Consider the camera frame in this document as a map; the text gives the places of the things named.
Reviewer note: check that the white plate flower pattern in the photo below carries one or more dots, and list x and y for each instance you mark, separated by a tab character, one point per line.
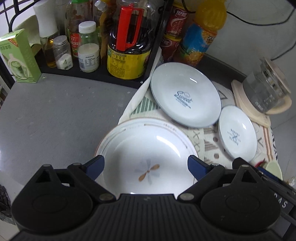
146	156

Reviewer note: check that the glass electric kettle cream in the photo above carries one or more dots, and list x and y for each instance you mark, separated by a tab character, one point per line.
267	89

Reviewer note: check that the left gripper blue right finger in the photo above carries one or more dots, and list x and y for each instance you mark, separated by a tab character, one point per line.
207	177

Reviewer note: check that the green label sauce bottle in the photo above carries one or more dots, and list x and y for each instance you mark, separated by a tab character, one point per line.
77	11

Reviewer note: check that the small white plate blue print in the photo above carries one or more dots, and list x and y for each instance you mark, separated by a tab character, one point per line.
237	133

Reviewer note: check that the lower red drink can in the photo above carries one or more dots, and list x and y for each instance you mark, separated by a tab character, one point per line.
169	45

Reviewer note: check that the cream kettle base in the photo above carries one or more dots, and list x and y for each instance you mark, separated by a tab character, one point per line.
243	103

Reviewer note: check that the white plate Sweet print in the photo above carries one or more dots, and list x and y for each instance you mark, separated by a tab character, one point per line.
186	95

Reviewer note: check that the upper red drink can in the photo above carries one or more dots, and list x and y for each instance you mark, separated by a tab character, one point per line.
177	19

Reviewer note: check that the white lid spice jar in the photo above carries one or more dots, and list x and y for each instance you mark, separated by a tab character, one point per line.
88	48

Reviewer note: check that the silver lid salt shaker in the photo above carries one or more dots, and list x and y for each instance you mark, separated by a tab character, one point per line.
62	53

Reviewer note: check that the orange juice bottle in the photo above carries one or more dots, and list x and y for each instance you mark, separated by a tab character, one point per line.
209	18

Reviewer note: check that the green cardboard box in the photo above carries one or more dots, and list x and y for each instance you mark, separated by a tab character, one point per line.
18	55

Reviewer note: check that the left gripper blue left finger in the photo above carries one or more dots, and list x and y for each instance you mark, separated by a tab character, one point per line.
85	176

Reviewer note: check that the white cap oil dispenser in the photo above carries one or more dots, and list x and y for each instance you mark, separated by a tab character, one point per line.
48	30

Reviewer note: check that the red drink can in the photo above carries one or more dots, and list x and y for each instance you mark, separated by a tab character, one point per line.
177	19
169	45

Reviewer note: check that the pale green bowl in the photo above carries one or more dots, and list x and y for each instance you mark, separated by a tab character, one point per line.
274	168

